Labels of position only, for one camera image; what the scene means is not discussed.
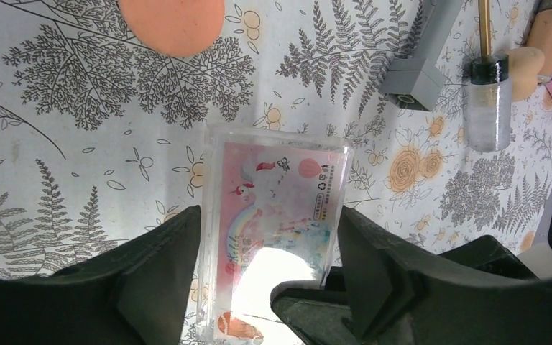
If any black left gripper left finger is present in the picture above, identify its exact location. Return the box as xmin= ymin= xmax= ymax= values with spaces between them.
xmin=0 ymin=206 xmax=201 ymax=344

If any beige foundation tube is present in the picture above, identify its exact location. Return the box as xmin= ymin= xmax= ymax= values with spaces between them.
xmin=525 ymin=0 xmax=552 ymax=85

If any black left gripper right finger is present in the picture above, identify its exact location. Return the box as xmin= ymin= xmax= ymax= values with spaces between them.
xmin=270 ymin=207 xmax=552 ymax=344

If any grey square tube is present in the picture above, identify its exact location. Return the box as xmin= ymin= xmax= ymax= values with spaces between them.
xmin=379 ymin=0 xmax=464 ymax=111

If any orange round sponge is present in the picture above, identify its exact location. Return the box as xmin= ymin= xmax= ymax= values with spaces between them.
xmin=118 ymin=0 xmax=225 ymax=58

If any beige makeup sponge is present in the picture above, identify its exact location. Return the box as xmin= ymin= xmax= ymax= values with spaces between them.
xmin=506 ymin=47 xmax=545 ymax=103

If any clear pink nail box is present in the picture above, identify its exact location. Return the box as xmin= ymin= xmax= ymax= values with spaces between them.
xmin=196 ymin=124 xmax=354 ymax=344

